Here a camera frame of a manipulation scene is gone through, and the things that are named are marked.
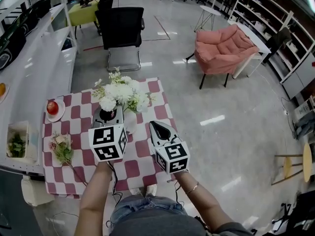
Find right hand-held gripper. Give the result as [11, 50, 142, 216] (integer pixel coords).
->
[149, 121, 190, 175]

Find white round wire-leg table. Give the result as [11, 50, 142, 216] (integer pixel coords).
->
[193, 5, 221, 33]

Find black bag with green trim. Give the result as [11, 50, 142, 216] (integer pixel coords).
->
[0, 28, 28, 71]

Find white shelving workbench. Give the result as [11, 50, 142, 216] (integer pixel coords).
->
[0, 0, 79, 174]

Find white rectangular table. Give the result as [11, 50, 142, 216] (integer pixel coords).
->
[227, 20, 272, 80]

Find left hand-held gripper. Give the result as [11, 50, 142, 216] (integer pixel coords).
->
[88, 105, 128, 162]

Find thin gold bracelet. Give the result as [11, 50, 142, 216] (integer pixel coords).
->
[185, 181, 199, 194]

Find cream plastic canister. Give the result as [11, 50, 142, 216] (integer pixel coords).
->
[21, 176, 56, 207]

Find yellow round side table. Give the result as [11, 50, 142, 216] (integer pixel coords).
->
[271, 143, 313, 186]

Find person's right white shoe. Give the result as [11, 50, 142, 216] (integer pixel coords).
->
[145, 183, 158, 197]

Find green cloth covered table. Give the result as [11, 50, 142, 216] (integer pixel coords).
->
[67, 0, 100, 35]

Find person's left forearm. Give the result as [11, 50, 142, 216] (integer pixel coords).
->
[73, 160, 115, 236]

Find black cantilever chair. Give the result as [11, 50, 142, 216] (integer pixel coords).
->
[94, 6, 146, 73]

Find red white checkered tablecloth table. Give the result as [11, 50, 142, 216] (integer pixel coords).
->
[41, 77, 178, 200]

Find black floor cable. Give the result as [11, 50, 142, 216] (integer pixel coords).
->
[280, 96, 298, 140]

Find white perforated basket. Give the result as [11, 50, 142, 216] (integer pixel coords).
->
[6, 120, 40, 160]

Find white storage rack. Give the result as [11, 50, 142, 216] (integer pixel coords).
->
[227, 0, 315, 100]

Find person's blue jeans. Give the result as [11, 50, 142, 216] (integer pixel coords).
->
[110, 195, 189, 222]

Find white flower bouquet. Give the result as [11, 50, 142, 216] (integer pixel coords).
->
[92, 66, 156, 115]

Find white plate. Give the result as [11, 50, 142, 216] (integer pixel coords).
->
[45, 99, 66, 122]
[0, 84, 10, 104]

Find red apple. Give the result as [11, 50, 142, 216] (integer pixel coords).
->
[46, 101, 59, 115]

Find pink cushioned armchair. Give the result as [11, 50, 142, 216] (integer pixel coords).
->
[186, 23, 260, 90]

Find person's grey shirt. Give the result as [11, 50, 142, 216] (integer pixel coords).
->
[109, 214, 249, 236]

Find person's right forearm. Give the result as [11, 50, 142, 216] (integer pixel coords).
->
[172, 171, 234, 232]

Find white vase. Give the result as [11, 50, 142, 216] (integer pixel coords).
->
[122, 104, 139, 135]

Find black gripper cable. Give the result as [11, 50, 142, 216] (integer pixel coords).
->
[107, 160, 124, 206]
[172, 178, 185, 206]

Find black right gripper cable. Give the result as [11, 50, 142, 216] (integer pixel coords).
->
[172, 178, 185, 206]

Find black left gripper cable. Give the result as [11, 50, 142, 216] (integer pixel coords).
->
[107, 160, 124, 206]

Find pink flower bouquet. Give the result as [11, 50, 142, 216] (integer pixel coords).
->
[48, 131, 88, 188]

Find green artificial leaves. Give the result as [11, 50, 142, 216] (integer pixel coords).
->
[7, 133, 27, 157]

